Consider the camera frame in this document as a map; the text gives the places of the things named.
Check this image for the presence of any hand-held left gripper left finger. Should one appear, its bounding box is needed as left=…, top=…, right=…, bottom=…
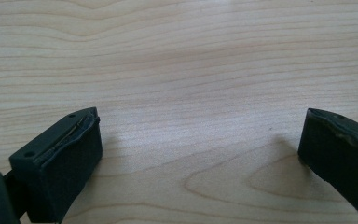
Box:
left=8, top=106, right=103, bottom=224

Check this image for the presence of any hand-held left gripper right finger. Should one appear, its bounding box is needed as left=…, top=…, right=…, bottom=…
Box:
left=297, top=107, right=358, bottom=224

